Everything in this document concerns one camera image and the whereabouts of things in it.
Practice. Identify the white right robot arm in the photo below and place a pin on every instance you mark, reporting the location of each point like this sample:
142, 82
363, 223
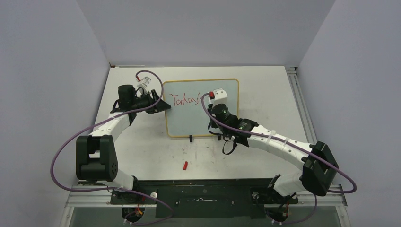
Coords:
314, 161

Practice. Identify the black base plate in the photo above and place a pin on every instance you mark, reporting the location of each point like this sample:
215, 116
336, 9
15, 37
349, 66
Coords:
227, 198

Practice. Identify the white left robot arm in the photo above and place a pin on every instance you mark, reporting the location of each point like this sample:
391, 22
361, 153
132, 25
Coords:
96, 159

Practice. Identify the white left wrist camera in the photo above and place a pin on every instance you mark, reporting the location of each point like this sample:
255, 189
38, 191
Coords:
143, 84

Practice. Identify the aluminium front frame rail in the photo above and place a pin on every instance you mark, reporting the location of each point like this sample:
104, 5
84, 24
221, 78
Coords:
102, 199

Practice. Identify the aluminium right side rail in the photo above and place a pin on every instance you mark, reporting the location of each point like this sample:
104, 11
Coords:
301, 104

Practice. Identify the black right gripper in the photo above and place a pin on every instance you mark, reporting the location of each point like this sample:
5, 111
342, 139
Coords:
209, 106

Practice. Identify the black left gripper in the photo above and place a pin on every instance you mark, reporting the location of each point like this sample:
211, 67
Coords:
158, 107

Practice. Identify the yellow framed whiteboard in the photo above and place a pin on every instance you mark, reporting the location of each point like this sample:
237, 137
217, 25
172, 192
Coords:
186, 116

